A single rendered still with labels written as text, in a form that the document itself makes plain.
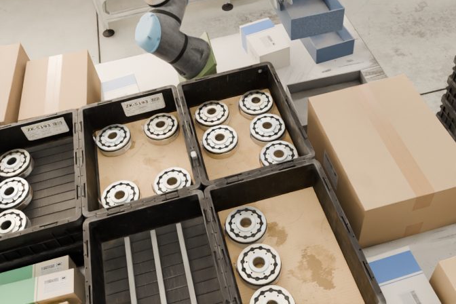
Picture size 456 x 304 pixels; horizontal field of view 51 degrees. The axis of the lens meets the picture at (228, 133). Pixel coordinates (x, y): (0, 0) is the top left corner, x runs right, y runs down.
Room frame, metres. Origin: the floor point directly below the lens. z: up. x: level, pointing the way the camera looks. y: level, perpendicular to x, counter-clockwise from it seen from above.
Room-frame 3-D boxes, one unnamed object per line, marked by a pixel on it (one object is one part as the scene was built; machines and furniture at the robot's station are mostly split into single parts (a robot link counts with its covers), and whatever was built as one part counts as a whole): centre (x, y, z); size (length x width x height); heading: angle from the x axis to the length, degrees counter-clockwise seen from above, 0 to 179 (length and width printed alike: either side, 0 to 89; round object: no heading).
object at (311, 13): (1.14, -0.27, 1.10); 0.20 x 0.15 x 0.07; 6
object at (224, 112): (1.01, 0.04, 0.86); 0.10 x 0.10 x 0.01
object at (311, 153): (0.91, -0.04, 0.92); 0.40 x 0.30 x 0.02; 7
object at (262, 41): (1.43, -0.19, 0.75); 0.20 x 0.12 x 0.09; 13
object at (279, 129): (0.92, -0.12, 0.86); 0.10 x 0.10 x 0.01
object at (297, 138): (0.91, -0.04, 0.87); 0.40 x 0.30 x 0.11; 7
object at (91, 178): (0.87, 0.26, 0.87); 0.40 x 0.30 x 0.11; 7
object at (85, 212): (0.87, 0.26, 0.92); 0.40 x 0.30 x 0.02; 7
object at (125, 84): (1.24, 0.34, 0.75); 0.20 x 0.12 x 0.09; 11
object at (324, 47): (1.44, -0.42, 0.74); 0.20 x 0.15 x 0.07; 10
